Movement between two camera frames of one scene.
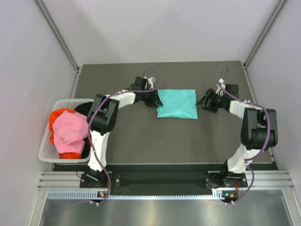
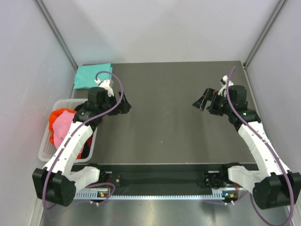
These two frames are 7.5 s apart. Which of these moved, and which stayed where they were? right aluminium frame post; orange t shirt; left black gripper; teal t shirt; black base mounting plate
Moved: teal t shirt; left black gripper
Stayed: orange t shirt; right aluminium frame post; black base mounting plate
